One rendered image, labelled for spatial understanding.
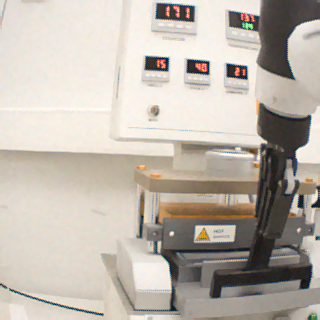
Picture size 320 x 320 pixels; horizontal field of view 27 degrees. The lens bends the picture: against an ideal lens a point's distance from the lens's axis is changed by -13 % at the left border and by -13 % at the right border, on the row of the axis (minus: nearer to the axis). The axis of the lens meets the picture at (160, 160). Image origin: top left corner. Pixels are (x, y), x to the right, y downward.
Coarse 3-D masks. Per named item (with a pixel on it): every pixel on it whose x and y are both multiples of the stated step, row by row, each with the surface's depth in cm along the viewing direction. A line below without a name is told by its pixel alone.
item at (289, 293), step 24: (216, 264) 92; (240, 264) 93; (192, 288) 92; (240, 288) 91; (264, 288) 90; (288, 288) 89; (312, 288) 88; (192, 312) 85; (216, 312) 85; (240, 312) 86
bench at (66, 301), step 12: (0, 288) 157; (0, 300) 144; (12, 300) 147; (24, 300) 150; (36, 300) 152; (48, 300) 155; (60, 300) 157; (72, 300) 159; (84, 300) 161; (96, 300) 162; (36, 312) 141; (48, 312) 143; (60, 312) 145; (72, 312) 147; (84, 312) 148
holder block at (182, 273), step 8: (160, 248) 112; (168, 256) 104; (176, 264) 98; (192, 264) 97; (176, 272) 97; (184, 272) 96; (192, 272) 96; (200, 272) 96; (184, 280) 96; (192, 280) 96; (200, 280) 96
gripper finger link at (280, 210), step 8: (280, 184) 81; (296, 184) 81; (280, 192) 81; (296, 192) 82; (280, 200) 82; (288, 200) 83; (272, 208) 84; (280, 208) 83; (288, 208) 83; (272, 216) 84; (280, 216) 84; (288, 216) 84; (272, 224) 85; (280, 224) 85; (264, 232) 86; (272, 232) 85; (280, 232) 86
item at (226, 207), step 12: (168, 204) 116; (180, 204) 117; (192, 204) 118; (204, 204) 118; (216, 204) 112; (228, 204) 111; (240, 204) 119; (252, 204) 120; (168, 216) 105; (180, 216) 103; (192, 216) 103; (204, 216) 104; (216, 216) 104; (228, 216) 104; (240, 216) 104; (252, 216) 105
